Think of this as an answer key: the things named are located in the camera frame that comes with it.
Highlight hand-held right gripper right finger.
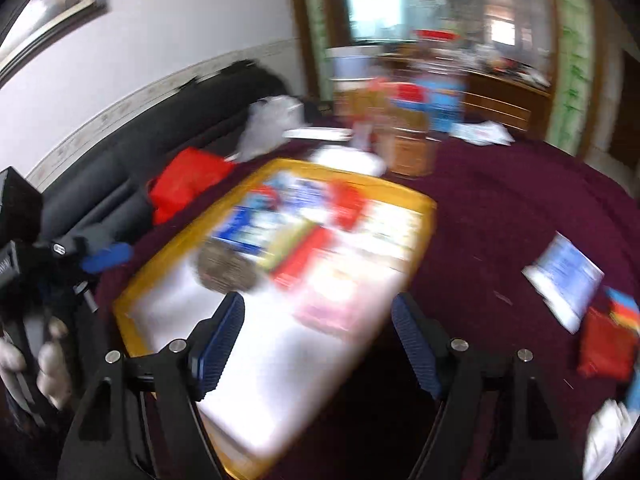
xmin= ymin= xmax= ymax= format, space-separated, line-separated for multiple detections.
xmin=391 ymin=292 xmax=584 ymax=480

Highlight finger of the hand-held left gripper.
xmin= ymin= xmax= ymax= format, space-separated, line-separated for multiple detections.
xmin=35 ymin=237 xmax=135 ymax=275

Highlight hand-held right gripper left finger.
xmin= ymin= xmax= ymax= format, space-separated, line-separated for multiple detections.
xmin=60 ymin=291 xmax=247 ymax=480

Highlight yellow tray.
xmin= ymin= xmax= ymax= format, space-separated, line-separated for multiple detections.
xmin=112 ymin=157 xmax=439 ymax=480

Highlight white cloth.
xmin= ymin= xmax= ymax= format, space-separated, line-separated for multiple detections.
xmin=130 ymin=255 xmax=401 ymax=456
xmin=582 ymin=401 xmax=633 ymax=480

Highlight brown knitted garment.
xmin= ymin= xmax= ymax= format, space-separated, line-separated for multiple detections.
xmin=196 ymin=237 xmax=262 ymax=294

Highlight person's left hand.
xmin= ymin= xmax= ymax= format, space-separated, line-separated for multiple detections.
xmin=0 ymin=320 xmax=72 ymax=409

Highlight red plastic bag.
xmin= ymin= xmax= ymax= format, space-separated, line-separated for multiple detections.
xmin=147 ymin=147 xmax=236 ymax=226

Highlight long red packet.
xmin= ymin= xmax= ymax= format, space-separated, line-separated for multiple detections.
xmin=271 ymin=225 xmax=334 ymax=292

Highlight blue white packet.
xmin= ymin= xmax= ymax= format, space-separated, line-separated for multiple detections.
xmin=214 ymin=195 xmax=286 ymax=258

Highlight dark grey sofa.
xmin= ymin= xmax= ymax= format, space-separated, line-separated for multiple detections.
xmin=37 ymin=60 xmax=321 ymax=247

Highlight maroon tablecloth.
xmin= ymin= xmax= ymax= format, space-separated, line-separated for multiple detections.
xmin=95 ymin=136 xmax=640 ymax=480

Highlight small red packet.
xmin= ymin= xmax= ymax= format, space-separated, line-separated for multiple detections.
xmin=329 ymin=182 xmax=369 ymax=232

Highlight blue tissue pack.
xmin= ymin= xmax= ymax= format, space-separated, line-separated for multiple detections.
xmin=521 ymin=231 xmax=607 ymax=335

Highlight red embossed box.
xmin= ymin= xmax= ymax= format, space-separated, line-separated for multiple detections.
xmin=576 ymin=305 xmax=639 ymax=382

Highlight white plastic bag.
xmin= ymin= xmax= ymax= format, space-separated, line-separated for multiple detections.
xmin=235 ymin=95 xmax=307 ymax=164

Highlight blue orange packet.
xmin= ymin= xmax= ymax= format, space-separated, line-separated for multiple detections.
xmin=604 ymin=287 xmax=640 ymax=335

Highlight framed picture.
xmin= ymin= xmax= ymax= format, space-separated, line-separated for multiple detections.
xmin=0 ymin=0 xmax=109 ymax=87

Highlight white paper leaflets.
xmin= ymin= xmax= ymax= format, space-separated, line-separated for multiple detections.
xmin=450 ymin=121 xmax=515 ymax=147

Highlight wooden cabinet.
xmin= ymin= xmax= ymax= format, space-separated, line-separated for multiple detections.
xmin=462 ymin=67 xmax=556 ymax=134

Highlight white lidded jar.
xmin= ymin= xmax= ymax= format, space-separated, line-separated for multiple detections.
xmin=327 ymin=47 xmax=374 ymax=116

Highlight red lid clear jar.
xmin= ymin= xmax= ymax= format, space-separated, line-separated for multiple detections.
xmin=415 ymin=29 xmax=464 ymax=76

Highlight bamboo wall decor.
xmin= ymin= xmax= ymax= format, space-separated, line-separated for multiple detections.
xmin=546 ymin=0 xmax=609 ymax=152
xmin=299 ymin=0 xmax=332 ymax=107

